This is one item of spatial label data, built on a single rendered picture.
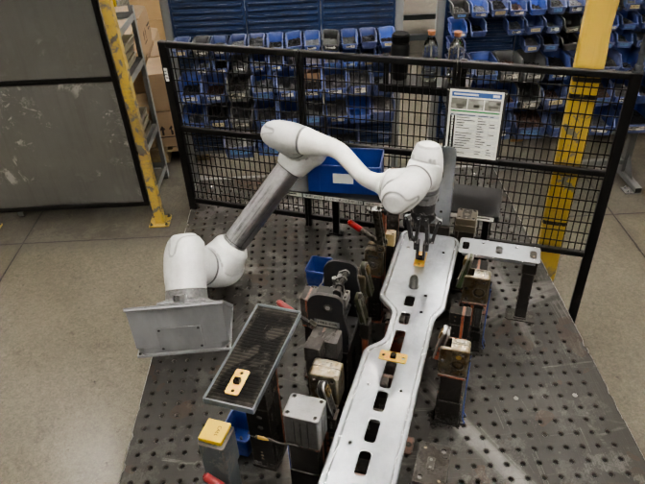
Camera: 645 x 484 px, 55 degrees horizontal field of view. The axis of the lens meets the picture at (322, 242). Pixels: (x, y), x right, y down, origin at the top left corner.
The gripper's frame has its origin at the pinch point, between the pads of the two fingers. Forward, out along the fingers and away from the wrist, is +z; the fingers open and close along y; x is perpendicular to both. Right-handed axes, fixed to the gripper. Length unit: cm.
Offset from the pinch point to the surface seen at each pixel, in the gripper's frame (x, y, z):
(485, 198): 45.4, 18.3, 3.5
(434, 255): 6.3, 4.1, 6.6
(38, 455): -54, -159, 107
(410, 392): -58, 8, 7
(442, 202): 26.8, 3.5, -3.9
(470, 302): -7.9, 19.5, 13.7
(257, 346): -67, -34, -9
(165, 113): 210, -232, 63
